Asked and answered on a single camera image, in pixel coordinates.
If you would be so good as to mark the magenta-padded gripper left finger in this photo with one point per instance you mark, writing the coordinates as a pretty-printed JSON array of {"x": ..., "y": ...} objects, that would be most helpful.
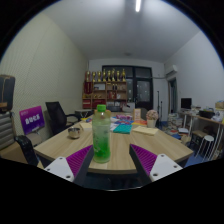
[{"x": 77, "y": 160}]

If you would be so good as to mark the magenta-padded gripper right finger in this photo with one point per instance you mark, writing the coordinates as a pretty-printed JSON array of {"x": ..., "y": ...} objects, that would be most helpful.
[{"x": 146, "y": 159}]

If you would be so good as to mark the green tea drink bottle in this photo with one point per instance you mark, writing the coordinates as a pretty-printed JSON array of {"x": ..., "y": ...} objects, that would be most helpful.
[{"x": 101, "y": 136}]

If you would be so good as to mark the small steel cup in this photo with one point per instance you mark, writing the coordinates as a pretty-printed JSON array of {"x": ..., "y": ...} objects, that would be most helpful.
[{"x": 74, "y": 132}]

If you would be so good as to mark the wide pale yellow notepad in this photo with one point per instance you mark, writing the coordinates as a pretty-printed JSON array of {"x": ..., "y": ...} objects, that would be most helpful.
[{"x": 145, "y": 130}]

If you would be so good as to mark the small pale yellow notepad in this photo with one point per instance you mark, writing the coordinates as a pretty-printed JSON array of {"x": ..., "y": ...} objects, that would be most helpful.
[{"x": 86, "y": 125}]

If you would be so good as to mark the orange yellow book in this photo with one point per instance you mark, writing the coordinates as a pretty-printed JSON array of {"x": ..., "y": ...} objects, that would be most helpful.
[{"x": 140, "y": 122}]

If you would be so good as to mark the teal book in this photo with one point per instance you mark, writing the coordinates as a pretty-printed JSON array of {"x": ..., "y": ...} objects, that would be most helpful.
[{"x": 122, "y": 129}]

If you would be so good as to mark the pink flowers in white pot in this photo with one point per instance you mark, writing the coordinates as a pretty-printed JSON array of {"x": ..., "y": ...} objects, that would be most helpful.
[{"x": 152, "y": 116}]

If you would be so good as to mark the blue book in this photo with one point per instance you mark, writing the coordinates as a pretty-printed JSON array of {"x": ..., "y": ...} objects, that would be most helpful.
[{"x": 123, "y": 122}]

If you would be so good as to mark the upright orange box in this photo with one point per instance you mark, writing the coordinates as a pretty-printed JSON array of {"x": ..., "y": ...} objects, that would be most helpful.
[{"x": 137, "y": 114}]

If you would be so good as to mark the black office chair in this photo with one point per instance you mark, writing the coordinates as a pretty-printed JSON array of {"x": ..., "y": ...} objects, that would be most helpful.
[{"x": 56, "y": 116}]

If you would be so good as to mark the small white side table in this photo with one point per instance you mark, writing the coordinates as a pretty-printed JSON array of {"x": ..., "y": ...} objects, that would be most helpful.
[{"x": 83, "y": 111}]

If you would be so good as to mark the black chair with armrest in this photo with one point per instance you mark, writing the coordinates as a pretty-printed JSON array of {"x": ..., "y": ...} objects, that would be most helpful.
[{"x": 26, "y": 149}]

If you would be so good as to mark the purple sign board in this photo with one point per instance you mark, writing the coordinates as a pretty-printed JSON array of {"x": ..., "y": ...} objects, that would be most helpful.
[{"x": 31, "y": 119}]

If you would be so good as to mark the white round stool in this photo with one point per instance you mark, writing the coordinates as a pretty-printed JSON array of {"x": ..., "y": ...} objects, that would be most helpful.
[{"x": 208, "y": 139}]

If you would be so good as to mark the computer monitor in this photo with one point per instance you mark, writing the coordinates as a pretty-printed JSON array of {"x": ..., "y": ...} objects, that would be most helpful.
[{"x": 186, "y": 103}]

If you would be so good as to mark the black framed glass door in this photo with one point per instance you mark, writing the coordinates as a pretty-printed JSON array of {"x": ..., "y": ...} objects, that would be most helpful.
[{"x": 143, "y": 90}]

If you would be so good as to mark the wooden side desk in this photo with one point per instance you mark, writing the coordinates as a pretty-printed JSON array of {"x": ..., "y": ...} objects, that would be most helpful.
[{"x": 203, "y": 119}]

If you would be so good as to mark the wooden shelf unit with trophies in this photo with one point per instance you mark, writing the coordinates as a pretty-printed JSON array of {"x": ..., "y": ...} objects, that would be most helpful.
[{"x": 105, "y": 95}]

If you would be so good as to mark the grey striped chair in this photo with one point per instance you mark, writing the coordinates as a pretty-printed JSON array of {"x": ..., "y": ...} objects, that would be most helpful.
[{"x": 6, "y": 130}]

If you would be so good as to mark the ceiling tube light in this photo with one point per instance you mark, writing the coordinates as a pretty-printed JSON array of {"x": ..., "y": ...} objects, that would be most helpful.
[{"x": 138, "y": 5}]

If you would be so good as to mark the white wall air conditioner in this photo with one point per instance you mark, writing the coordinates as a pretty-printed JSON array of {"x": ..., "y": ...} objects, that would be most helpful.
[{"x": 171, "y": 70}]

